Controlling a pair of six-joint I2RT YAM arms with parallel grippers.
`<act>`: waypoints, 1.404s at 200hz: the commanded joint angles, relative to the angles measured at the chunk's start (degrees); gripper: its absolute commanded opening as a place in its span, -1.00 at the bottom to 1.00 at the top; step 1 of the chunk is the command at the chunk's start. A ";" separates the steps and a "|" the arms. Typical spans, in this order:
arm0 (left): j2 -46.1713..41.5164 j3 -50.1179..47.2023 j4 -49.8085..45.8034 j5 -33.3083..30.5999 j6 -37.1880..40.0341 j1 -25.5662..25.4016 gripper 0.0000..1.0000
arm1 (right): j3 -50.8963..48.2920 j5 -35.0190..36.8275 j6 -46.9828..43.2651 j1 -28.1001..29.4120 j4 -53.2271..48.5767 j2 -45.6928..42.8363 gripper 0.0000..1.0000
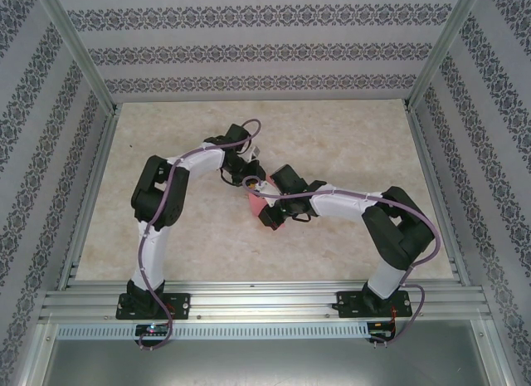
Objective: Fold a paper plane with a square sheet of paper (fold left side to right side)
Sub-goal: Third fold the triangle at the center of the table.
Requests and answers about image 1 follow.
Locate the slotted grey cable duct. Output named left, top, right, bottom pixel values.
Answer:
left=56, top=322, right=370, bottom=340

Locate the aluminium mounting rail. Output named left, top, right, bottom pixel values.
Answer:
left=39, top=280, right=493, bottom=323

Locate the aluminium frame post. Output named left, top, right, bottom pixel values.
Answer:
left=37, top=0, right=119, bottom=113
left=406, top=0, right=485, bottom=111

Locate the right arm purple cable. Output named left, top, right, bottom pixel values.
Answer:
left=243, top=176, right=441, bottom=348

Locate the grey metal sheet panel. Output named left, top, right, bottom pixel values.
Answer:
left=16, top=319, right=515, bottom=386

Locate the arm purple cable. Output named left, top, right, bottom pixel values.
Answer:
left=243, top=176, right=441, bottom=348
left=139, top=119, right=263, bottom=353

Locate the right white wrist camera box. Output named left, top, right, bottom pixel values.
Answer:
left=253, top=182, right=280, bottom=208

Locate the pink cloth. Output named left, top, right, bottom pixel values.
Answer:
left=246, top=173, right=288, bottom=232

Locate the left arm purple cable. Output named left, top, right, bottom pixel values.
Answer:
left=139, top=119, right=263, bottom=353

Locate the aluminium side rail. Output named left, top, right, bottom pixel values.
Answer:
left=404, top=107, right=472, bottom=286
left=57, top=107, right=121, bottom=290

